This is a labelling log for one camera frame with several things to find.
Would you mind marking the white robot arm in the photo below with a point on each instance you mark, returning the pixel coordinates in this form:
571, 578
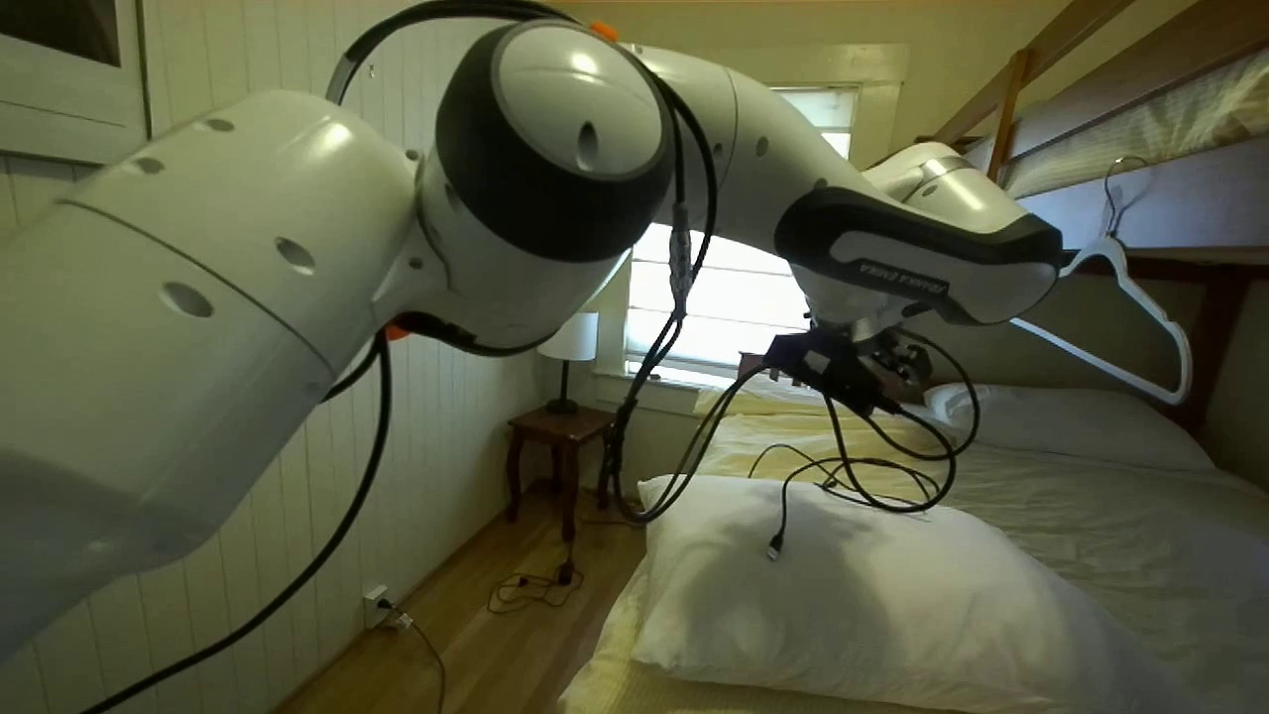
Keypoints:
172, 323

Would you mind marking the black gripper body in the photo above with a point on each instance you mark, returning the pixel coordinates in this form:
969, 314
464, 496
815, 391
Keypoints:
829, 366

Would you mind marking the large white front pillow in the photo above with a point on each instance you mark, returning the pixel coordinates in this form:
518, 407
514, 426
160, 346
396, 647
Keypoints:
786, 585

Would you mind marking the white back pillow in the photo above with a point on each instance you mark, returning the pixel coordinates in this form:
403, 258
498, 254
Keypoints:
1072, 421

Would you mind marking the dark wooden nightstand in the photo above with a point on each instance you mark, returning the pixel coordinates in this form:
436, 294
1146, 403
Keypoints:
563, 440

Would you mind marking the upper bunk mattress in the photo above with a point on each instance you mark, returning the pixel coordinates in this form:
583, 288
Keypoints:
1216, 110

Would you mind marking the grey bed sheet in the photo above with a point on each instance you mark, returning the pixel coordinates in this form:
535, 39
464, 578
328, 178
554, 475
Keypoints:
1072, 585

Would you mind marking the white window blind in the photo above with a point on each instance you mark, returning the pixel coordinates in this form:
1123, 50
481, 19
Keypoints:
733, 306

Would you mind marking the framed wall picture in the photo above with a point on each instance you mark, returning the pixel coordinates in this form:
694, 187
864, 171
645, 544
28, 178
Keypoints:
71, 83

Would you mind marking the white plastic clothes hanger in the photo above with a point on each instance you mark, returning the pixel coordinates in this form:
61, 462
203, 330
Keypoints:
1102, 314

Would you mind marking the white table lamp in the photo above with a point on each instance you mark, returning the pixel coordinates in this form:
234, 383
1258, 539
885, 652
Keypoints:
569, 346

